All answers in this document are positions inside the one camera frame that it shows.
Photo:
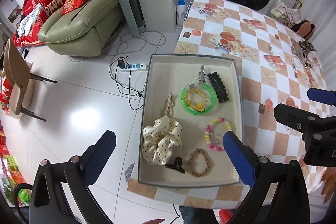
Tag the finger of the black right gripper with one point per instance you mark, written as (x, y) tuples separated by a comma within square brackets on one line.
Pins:
[(327, 97)]

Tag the green translucent bangle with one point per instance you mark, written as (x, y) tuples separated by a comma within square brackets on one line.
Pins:
[(198, 99)]

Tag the brown slippers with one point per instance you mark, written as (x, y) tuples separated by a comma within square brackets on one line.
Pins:
[(304, 29)]

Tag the small black claw clip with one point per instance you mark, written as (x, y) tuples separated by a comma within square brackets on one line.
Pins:
[(177, 165)]

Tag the beige wavy hair pin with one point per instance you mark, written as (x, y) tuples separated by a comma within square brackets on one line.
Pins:
[(169, 104)]

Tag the brown wooden chair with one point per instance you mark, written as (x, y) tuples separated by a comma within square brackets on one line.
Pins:
[(19, 75)]

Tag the right hand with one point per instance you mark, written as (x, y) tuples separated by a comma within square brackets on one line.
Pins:
[(329, 178)]

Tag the small silver heart charm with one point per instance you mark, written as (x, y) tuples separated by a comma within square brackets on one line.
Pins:
[(270, 49)]

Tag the black bobble hair clip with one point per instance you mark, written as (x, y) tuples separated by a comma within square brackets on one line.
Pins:
[(218, 86)]

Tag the cream polka dot scrunchie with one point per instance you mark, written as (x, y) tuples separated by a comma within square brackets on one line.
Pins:
[(160, 139)]

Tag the grey jewelry tray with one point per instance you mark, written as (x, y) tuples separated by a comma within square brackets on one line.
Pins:
[(204, 167)]

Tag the white detergent bottle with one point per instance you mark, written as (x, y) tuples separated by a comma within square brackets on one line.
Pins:
[(180, 10)]

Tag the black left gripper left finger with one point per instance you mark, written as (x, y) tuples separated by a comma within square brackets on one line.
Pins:
[(85, 172)]

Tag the checkered patterned tablecloth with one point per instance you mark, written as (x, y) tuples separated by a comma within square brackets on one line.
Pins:
[(225, 29)]

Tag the green leather sofa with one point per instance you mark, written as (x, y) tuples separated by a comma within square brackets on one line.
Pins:
[(84, 31)]

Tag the white power strip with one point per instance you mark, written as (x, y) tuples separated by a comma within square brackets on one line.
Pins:
[(133, 67)]

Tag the silver metal hair clip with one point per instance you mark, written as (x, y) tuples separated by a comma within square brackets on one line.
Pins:
[(202, 75)]

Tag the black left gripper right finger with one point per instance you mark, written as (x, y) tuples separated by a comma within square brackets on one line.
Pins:
[(257, 172)]

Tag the beige claw hair clip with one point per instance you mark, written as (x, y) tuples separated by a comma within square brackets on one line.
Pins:
[(297, 52)]

